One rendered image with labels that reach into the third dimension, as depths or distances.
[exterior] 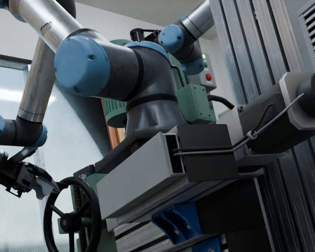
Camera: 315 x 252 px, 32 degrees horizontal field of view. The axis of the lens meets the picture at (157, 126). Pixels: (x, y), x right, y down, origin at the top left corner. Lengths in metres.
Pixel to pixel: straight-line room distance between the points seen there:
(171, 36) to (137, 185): 0.84
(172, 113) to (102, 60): 0.19
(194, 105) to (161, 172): 1.33
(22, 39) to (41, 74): 2.12
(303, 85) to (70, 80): 0.50
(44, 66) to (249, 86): 0.64
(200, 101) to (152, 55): 0.96
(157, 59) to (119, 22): 3.11
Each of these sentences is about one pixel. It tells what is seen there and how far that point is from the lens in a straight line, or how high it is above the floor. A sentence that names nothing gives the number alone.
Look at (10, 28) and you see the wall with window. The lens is 3.67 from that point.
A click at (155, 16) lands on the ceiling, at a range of 4.48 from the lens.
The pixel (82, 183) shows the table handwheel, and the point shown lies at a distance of 1.73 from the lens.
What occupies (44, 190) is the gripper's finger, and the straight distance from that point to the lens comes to 1.70.
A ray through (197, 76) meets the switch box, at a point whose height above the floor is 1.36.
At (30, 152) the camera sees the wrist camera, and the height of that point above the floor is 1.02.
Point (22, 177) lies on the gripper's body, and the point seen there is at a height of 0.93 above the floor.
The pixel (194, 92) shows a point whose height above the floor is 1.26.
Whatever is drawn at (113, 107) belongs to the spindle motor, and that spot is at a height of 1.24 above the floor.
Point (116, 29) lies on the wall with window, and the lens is 4.24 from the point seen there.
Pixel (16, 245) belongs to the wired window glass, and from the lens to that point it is 3.23.
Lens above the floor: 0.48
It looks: 19 degrees up
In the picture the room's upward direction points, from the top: 11 degrees counter-clockwise
